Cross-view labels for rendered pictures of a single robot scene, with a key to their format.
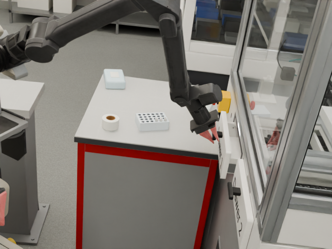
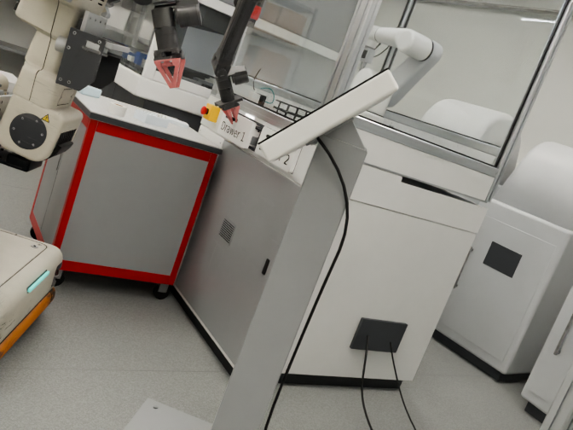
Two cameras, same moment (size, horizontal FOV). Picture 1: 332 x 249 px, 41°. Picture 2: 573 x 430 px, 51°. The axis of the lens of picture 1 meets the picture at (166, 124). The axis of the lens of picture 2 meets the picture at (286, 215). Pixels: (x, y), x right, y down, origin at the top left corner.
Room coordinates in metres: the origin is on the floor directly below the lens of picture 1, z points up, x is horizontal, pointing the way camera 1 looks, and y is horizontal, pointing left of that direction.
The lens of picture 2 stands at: (-0.94, 0.91, 1.08)
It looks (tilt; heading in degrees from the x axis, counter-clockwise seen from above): 11 degrees down; 327
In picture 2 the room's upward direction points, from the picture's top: 20 degrees clockwise
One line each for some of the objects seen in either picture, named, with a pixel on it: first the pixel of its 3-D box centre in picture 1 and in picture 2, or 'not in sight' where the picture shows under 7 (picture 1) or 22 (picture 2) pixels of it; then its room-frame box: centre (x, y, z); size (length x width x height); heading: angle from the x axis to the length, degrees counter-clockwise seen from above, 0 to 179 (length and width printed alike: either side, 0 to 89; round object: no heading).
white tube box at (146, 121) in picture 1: (151, 121); (151, 119); (1.60, 0.06, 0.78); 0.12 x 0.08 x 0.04; 111
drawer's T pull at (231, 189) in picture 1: (234, 190); not in sight; (1.03, -0.22, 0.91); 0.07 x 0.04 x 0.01; 1
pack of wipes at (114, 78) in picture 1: (114, 78); (84, 88); (1.97, 0.28, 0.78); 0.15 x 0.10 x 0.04; 15
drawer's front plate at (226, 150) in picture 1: (223, 143); (235, 127); (1.35, -0.21, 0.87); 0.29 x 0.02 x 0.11; 1
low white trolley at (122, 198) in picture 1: (146, 176); (116, 193); (1.76, 0.06, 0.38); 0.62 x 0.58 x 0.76; 1
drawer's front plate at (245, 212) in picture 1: (241, 200); (277, 148); (1.03, -0.25, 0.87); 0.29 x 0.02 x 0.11; 1
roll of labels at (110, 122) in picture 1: (110, 122); (117, 109); (1.55, 0.22, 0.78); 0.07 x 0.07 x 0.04
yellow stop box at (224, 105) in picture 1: (223, 101); (211, 113); (1.68, -0.23, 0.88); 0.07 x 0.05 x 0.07; 1
